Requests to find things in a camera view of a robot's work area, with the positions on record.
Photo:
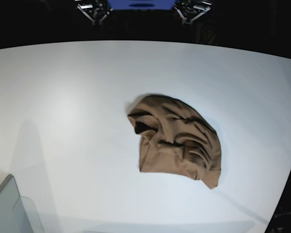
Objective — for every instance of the grey plastic bin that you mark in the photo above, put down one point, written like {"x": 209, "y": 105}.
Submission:
{"x": 18, "y": 214}

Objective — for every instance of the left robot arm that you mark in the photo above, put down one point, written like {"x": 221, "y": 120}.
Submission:
{"x": 191, "y": 10}

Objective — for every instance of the blue box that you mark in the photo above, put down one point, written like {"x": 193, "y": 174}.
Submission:
{"x": 141, "y": 4}

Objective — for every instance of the brown t-shirt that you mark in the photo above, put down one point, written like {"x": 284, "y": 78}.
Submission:
{"x": 175, "y": 139}

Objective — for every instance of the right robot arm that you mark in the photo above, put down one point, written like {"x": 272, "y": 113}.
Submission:
{"x": 95, "y": 10}

